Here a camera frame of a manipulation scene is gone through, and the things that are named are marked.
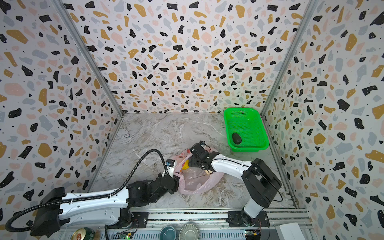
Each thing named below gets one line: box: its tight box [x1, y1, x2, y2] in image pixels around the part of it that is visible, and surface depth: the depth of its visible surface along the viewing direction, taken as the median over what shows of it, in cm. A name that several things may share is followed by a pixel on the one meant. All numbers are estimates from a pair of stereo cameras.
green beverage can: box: [71, 227, 96, 240], surface depth 63 cm
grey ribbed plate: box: [178, 223, 199, 240], surface depth 72 cm
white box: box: [275, 222, 305, 240], surface depth 69 cm
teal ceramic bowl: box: [159, 225, 177, 240], surface depth 71 cm
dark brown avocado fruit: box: [232, 133, 242, 145], surface depth 103 cm
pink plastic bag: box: [173, 149, 225, 195], surface depth 78 cm
